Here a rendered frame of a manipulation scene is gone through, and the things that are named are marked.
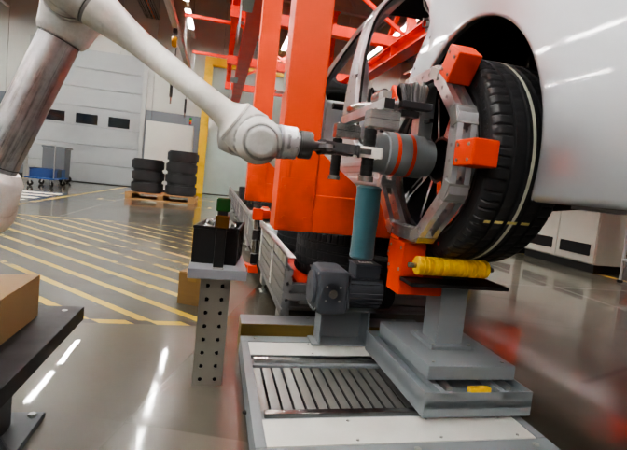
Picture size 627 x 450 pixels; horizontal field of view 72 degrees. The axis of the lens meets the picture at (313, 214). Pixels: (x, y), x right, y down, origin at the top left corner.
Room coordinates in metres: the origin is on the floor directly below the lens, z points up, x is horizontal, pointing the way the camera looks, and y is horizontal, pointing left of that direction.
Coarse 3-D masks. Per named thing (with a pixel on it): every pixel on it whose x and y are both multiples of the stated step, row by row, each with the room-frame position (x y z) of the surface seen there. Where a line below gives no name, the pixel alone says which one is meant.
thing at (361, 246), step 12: (360, 192) 1.50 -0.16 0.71; (372, 192) 1.48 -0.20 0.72; (360, 204) 1.49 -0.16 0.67; (372, 204) 1.48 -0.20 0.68; (360, 216) 1.49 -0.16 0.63; (372, 216) 1.48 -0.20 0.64; (360, 228) 1.49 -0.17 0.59; (372, 228) 1.49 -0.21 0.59; (360, 240) 1.48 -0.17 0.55; (372, 240) 1.49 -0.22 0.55; (360, 252) 1.48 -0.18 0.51; (372, 252) 1.50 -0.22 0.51
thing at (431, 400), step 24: (384, 360) 1.48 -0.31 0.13; (408, 360) 1.42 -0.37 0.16; (408, 384) 1.29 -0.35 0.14; (432, 384) 1.25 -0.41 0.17; (456, 384) 1.32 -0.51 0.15; (480, 384) 1.33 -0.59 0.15; (504, 384) 1.28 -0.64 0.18; (432, 408) 1.19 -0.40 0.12; (456, 408) 1.21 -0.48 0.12; (480, 408) 1.23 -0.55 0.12; (504, 408) 1.25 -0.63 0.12; (528, 408) 1.27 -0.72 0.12
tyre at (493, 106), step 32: (480, 64) 1.27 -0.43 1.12; (512, 64) 1.37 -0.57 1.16; (480, 96) 1.22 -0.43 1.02; (512, 96) 1.18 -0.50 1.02; (480, 128) 1.21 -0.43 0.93; (512, 128) 1.14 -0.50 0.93; (512, 160) 1.14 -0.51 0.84; (480, 192) 1.17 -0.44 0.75; (512, 192) 1.15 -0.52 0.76; (480, 224) 1.19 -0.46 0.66; (512, 224) 1.20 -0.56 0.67; (544, 224) 1.22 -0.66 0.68; (448, 256) 1.32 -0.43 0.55
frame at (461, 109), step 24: (432, 72) 1.33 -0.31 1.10; (456, 96) 1.21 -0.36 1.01; (408, 120) 1.62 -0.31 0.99; (456, 120) 1.16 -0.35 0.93; (456, 168) 1.17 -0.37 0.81; (384, 192) 1.62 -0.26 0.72; (456, 192) 1.17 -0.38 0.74; (384, 216) 1.58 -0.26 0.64; (432, 216) 1.23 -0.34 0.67; (432, 240) 1.32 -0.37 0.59
